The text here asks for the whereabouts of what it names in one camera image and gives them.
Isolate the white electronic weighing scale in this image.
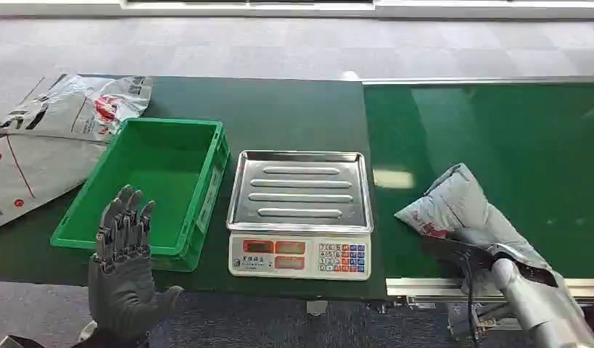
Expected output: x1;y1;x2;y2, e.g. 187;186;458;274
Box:
225;150;375;282

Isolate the grey table foot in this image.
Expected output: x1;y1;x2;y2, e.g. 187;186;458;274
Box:
305;299;329;318

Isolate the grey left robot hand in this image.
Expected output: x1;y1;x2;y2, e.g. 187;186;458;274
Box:
87;184;185;341

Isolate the grey plastic parcel bag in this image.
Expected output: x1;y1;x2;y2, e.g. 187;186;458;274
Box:
394;162;566;295

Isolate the green conveyor belt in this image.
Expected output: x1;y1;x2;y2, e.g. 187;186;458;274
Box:
363;82;594;281

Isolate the green plastic crate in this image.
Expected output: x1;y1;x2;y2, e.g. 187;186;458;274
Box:
50;117;231;273

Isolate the large grey parcel bag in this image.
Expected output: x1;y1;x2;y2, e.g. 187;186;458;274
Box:
0;128;110;233

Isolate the grey parcel bag, black print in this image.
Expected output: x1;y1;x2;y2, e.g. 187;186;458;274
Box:
0;73;154;144

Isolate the white baseboard strip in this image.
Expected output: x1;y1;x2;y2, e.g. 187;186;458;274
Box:
0;0;594;21

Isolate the black cable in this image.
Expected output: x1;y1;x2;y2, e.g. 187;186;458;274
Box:
458;253;479;343

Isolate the silver conveyor frame rail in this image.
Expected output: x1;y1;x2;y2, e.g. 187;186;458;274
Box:
385;277;594;305

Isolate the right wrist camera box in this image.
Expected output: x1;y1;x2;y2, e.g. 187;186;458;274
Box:
446;302;511;340

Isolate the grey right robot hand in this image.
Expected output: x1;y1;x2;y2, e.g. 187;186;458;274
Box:
421;238;560;289

